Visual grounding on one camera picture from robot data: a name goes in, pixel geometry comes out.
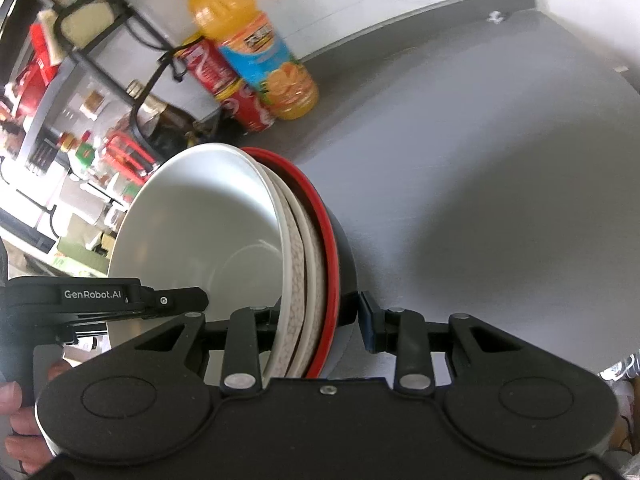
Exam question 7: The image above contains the dark glass bottle gold foil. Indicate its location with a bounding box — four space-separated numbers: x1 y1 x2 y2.
138 93 200 162

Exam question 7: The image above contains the small white plastic clip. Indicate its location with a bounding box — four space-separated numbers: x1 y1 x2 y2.
486 11 506 24

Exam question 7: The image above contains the person's left hand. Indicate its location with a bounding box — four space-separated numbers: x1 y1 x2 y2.
1 382 53 474

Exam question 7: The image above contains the red soda can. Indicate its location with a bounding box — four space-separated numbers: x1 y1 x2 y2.
176 37 239 96
215 78 276 132

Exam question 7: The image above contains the lower red soda can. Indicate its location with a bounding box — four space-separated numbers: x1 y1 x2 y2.
215 78 276 132

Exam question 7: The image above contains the orange juice bottle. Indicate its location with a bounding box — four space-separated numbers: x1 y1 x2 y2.
188 0 319 120

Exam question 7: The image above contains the red and black bowl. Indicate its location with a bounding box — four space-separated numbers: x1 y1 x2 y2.
245 148 358 379

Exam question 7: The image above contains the cream ceramic bowl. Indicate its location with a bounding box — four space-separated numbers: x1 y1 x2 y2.
108 143 300 379

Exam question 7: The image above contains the upper red soda can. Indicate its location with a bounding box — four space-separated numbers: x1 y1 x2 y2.
176 37 239 96

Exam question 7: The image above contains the white speckled bowl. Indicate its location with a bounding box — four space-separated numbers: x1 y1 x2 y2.
264 168 326 378

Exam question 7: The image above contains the black wire rack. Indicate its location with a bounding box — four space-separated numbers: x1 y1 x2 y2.
0 0 222 172

